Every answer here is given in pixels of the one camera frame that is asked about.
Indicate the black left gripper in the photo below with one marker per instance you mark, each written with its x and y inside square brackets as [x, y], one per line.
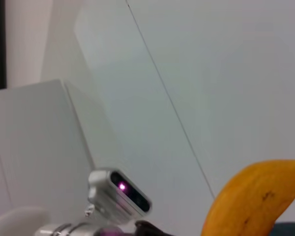
[150, 229]

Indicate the yellow banana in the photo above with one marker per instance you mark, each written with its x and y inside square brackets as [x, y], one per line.
[255, 201]

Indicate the dark teal insulated lunch bag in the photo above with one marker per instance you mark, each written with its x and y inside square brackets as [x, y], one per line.
[290, 229]

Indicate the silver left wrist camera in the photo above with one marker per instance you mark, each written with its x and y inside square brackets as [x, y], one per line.
[120, 196]

